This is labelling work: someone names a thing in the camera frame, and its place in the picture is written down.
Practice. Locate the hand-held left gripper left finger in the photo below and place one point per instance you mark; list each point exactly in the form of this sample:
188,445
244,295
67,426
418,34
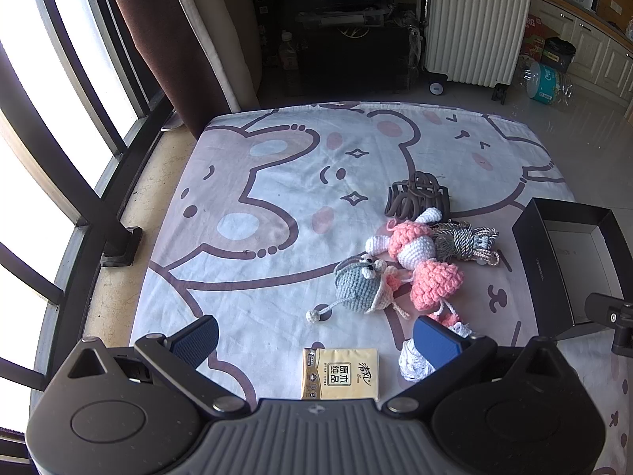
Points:
198,344

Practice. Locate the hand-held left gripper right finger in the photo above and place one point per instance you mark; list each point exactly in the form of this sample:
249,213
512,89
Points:
435,344

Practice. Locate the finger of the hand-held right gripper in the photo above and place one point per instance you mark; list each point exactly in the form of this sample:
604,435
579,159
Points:
606,309

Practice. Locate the white lace scrunchie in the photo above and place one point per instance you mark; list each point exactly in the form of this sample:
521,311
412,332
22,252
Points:
413,361

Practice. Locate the black cardboard box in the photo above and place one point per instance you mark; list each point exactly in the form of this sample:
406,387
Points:
549,267

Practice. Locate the pink crochet doll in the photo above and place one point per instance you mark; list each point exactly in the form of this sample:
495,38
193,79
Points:
420,252

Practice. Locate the yellow tissue pack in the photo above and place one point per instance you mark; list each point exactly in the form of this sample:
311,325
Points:
341,373

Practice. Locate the grey crochet mouse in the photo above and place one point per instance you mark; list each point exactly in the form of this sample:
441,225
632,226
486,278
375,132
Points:
353,287

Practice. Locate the brown hair claw clip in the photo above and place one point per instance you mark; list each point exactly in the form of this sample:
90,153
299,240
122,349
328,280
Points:
418,198

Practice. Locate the black railing base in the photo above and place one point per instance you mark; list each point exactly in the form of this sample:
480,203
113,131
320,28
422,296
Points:
121,247

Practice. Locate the printed cartoon blanket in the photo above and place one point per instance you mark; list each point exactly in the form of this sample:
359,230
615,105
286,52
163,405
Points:
247,198

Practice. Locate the black trash bin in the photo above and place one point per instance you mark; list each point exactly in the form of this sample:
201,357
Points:
559,54

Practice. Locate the cream kitchen cabinets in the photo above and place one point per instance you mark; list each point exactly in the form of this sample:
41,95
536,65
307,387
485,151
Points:
593,44

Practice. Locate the red cardboard carton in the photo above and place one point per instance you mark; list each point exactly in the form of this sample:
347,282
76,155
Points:
534,34

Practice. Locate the brown curtain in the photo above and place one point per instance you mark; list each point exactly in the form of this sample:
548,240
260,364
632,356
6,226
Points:
163,49

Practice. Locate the small plastic bottle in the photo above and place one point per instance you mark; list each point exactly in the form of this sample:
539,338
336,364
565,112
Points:
287,52

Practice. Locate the cream curtain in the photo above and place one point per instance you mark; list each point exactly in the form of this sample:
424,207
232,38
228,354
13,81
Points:
212,34

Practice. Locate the white ribbed suitcase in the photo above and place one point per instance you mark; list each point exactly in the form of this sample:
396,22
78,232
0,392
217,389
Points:
474,24

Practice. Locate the clear plastic storage bin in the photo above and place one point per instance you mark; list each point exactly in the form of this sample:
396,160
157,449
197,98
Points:
341,16

